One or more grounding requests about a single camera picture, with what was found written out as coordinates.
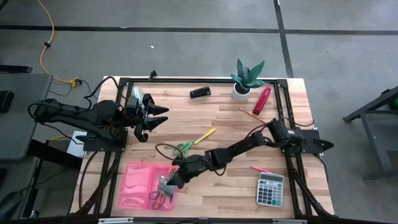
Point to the pale blue stapler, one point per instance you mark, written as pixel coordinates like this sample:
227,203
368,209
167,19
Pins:
137,92

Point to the black stapler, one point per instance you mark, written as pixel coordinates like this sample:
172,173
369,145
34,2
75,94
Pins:
200,92

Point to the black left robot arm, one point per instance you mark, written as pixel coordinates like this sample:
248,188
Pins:
77,116

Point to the grey desk calculator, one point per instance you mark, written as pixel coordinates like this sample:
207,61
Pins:
270,189

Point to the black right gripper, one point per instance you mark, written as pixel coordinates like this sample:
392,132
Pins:
189,169

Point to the black frame clamp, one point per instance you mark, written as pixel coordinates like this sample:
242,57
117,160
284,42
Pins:
152,75

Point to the pink pencil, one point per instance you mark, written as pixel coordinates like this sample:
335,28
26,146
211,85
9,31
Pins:
260,169

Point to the white box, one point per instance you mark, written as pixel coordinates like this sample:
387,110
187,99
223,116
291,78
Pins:
76,146

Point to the pink transparent pencil case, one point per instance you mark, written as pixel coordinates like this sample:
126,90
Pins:
136,186

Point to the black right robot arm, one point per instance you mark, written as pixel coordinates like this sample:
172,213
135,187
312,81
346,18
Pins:
239,147

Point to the dark metal stand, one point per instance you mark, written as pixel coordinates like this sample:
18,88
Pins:
373,130

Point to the yellow wooden pencil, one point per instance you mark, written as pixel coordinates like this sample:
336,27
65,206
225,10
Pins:
252,115

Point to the green scissors with yellow sheath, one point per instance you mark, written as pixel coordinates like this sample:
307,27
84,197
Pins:
189,143

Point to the green plant in white pot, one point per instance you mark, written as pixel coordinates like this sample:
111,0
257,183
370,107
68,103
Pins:
242,91

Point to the black metal table frame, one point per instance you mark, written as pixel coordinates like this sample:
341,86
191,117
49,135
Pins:
202,80

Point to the grey side table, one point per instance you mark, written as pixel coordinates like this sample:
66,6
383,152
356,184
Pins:
21,118

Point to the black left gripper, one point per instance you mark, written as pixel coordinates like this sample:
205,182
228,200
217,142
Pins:
142,130

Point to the silver aluminium bracket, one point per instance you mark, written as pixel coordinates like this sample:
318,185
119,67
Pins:
115,220
289,221

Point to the green crayon box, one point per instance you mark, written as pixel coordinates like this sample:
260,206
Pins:
164,186

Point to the blue scissors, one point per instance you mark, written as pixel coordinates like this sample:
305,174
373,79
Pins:
157,200

